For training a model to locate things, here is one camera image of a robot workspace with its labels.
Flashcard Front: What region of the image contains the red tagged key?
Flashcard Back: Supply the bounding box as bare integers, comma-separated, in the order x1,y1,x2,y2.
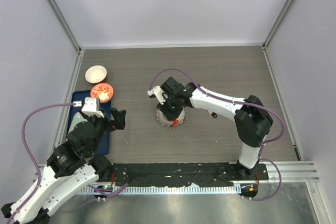
167,120,180,129

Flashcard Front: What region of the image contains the orange floral patterned bowl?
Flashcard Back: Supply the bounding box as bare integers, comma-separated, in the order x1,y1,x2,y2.
90,83,114,103

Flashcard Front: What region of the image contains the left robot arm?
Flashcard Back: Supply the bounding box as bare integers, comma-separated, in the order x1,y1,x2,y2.
1,108,127,223

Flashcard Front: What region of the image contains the white bowl red outside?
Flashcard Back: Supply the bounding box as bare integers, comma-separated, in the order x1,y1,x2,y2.
85,65,107,84

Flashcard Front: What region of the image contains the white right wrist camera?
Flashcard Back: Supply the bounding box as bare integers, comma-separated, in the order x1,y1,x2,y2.
147,86,168,105

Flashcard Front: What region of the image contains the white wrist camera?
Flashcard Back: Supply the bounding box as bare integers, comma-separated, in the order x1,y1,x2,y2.
81,97,104,118
147,86,168,105

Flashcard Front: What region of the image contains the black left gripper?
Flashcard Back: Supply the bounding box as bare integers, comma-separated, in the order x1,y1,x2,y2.
80,106,126,155

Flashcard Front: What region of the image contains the light green rectangular plate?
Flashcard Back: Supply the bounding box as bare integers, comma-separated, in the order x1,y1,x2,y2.
67,112,87,134

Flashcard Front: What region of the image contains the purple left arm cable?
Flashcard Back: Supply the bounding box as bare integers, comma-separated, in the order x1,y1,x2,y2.
4,102,129,224

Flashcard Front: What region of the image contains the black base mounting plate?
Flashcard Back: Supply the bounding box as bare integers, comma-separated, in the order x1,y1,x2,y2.
100,162,269,188

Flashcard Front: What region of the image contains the dark blue tray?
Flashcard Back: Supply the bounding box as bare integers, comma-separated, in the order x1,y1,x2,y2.
67,90,111,155

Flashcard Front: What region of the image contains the metal disc with keyrings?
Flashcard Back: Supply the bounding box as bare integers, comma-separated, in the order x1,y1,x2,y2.
155,107,187,129

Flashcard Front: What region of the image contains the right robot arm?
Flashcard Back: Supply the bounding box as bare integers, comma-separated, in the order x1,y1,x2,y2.
148,77,274,179

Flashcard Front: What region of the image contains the white slotted cable duct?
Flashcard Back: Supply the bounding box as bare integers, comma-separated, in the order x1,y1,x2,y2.
76,186,242,196

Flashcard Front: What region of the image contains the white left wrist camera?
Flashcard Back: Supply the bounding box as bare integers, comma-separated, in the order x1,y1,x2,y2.
81,97,104,118

